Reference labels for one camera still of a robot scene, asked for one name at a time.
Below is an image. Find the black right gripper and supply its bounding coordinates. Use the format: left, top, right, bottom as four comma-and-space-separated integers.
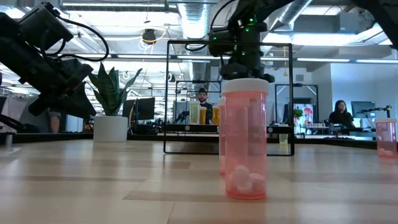
219, 29, 277, 84

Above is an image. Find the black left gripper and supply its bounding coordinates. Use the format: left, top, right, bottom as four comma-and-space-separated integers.
27, 58, 98, 121

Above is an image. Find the pink pill bottle white cap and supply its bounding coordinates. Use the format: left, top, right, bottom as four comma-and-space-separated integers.
217, 96, 227, 178
374, 118, 398, 159
221, 78, 270, 200

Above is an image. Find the black jointed stand arm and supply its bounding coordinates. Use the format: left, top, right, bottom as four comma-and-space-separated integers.
357, 105, 392, 119

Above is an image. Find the person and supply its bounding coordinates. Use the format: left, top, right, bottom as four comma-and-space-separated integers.
328, 100, 354, 129
178, 87, 215, 125
47, 108, 62, 134

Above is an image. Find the green snake plant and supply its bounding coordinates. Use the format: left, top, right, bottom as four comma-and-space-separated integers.
88, 62, 143, 118

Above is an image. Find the white round plant pot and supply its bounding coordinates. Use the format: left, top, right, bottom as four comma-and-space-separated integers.
93, 115, 129, 143

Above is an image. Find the black computer monitor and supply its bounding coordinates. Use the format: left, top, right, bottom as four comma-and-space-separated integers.
122, 97, 155, 122
351, 101, 376, 119

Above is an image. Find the black curved bar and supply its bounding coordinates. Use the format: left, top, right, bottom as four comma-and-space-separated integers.
0, 113, 26, 131

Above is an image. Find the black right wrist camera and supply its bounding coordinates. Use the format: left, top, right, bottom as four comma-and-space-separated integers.
208, 27, 241, 58

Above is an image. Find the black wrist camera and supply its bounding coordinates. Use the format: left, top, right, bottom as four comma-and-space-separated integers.
17, 2, 75, 51
208, 27, 241, 58

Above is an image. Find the black background metal frame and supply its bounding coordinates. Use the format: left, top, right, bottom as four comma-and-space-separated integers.
274, 83, 319, 125
175, 80, 222, 125

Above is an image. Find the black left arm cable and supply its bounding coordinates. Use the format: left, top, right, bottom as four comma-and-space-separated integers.
40, 14, 110, 63

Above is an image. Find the wall display screen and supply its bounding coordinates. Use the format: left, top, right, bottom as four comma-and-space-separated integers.
294, 103, 315, 125

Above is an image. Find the silver ribbed ventilation duct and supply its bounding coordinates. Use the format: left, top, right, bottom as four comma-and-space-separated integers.
177, 0, 213, 82

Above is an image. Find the silver smooth ventilation duct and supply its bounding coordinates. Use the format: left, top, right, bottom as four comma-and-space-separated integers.
267, 0, 313, 65

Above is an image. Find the black frame wooden shelf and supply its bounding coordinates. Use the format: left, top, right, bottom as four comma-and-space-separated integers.
162, 39, 295, 157

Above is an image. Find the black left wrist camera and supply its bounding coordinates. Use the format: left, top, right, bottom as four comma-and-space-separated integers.
17, 2, 75, 51

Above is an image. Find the black hanging cord reel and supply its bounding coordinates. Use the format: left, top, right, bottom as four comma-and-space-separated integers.
142, 28, 157, 46

